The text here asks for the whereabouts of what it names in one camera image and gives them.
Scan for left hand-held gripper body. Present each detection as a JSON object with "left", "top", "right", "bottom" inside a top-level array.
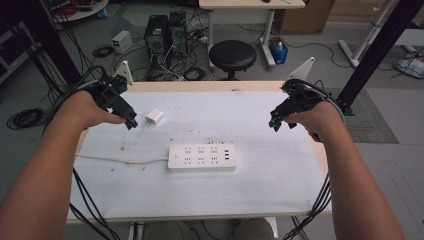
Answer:
[{"left": 87, "top": 60, "right": 135, "bottom": 114}]

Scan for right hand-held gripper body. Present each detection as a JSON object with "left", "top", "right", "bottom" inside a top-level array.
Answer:
[{"left": 270, "top": 56, "right": 330, "bottom": 120}]

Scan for person's left hand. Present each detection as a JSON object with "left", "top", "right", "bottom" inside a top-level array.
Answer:
[{"left": 54, "top": 90, "right": 128, "bottom": 133}]

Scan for person's right hand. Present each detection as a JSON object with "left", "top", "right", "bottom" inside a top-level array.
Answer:
[{"left": 283, "top": 101, "right": 347, "bottom": 144}]

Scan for white charger adapter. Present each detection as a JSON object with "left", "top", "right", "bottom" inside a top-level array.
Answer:
[{"left": 145, "top": 107, "right": 166, "bottom": 127}]

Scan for blue storage box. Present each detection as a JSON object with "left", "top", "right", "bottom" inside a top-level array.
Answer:
[{"left": 268, "top": 36, "right": 289, "bottom": 65}]

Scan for white table mat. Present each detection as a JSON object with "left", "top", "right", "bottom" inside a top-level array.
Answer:
[{"left": 67, "top": 90, "right": 333, "bottom": 222}]

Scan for white power supply box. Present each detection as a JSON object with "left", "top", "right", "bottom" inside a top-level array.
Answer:
[{"left": 111, "top": 29, "right": 134, "bottom": 55}]

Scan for black computer tower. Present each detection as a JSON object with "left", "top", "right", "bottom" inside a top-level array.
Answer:
[
  {"left": 143, "top": 14, "right": 170, "bottom": 65},
  {"left": 167, "top": 10, "right": 188, "bottom": 60}
]

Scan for grey floor mat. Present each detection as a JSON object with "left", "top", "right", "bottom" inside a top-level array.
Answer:
[{"left": 327, "top": 86, "right": 400, "bottom": 145}]

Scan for white power strip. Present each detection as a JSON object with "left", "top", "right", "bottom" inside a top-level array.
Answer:
[{"left": 167, "top": 142, "right": 238, "bottom": 173}]

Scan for black round stool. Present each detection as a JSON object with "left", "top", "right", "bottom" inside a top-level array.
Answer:
[{"left": 208, "top": 39, "right": 258, "bottom": 81}]

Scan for brown cardboard box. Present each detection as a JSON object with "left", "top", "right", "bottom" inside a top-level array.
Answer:
[{"left": 274, "top": 0, "right": 336, "bottom": 35}]

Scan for round white table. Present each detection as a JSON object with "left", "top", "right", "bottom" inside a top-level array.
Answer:
[{"left": 42, "top": 0, "right": 110, "bottom": 23}]

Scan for light wooden desk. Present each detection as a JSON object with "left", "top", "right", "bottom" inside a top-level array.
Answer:
[{"left": 198, "top": 0, "right": 307, "bottom": 70}]

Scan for clear plastic bag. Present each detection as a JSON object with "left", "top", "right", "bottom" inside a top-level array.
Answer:
[{"left": 392, "top": 55, "right": 424, "bottom": 80}]

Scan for white power strip cable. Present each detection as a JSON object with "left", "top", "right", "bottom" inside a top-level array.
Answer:
[{"left": 75, "top": 152, "right": 170, "bottom": 165}]

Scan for coiled black cable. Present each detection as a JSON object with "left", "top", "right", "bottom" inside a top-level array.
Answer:
[
  {"left": 92, "top": 43, "right": 115, "bottom": 59},
  {"left": 182, "top": 66, "right": 207, "bottom": 81},
  {"left": 6, "top": 107, "right": 45, "bottom": 131}
]

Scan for black metal frame post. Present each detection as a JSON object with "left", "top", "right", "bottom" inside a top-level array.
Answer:
[
  {"left": 335, "top": 0, "right": 424, "bottom": 117},
  {"left": 18, "top": 0, "right": 82, "bottom": 87}
]

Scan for right gripper black cables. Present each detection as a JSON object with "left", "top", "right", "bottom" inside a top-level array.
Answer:
[{"left": 282, "top": 78, "right": 347, "bottom": 240}]

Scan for gripper black cables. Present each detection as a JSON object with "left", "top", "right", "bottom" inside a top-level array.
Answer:
[
  {"left": 282, "top": 78, "right": 347, "bottom": 240},
  {"left": 41, "top": 64, "right": 122, "bottom": 240}
]

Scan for white desk frame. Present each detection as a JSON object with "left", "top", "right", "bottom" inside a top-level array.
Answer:
[{"left": 337, "top": 0, "right": 424, "bottom": 69}]

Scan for left gripper black cables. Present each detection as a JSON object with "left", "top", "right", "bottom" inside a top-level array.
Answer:
[{"left": 41, "top": 64, "right": 122, "bottom": 240}]

